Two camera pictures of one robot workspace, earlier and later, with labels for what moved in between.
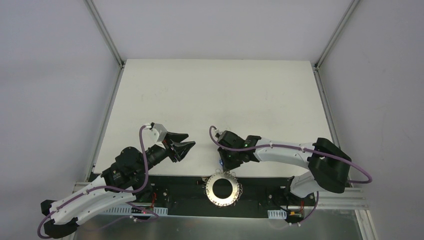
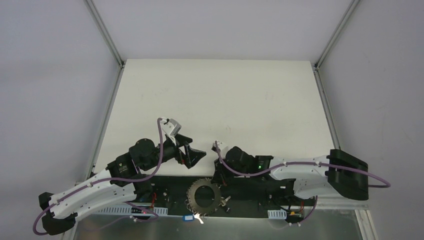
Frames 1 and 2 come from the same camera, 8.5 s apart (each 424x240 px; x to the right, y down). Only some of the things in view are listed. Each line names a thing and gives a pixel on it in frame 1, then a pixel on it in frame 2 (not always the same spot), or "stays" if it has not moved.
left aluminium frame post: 105,31 stays
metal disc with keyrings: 236,192 to 190,202
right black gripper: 224,157 to 219,172
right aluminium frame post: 335,34 stays
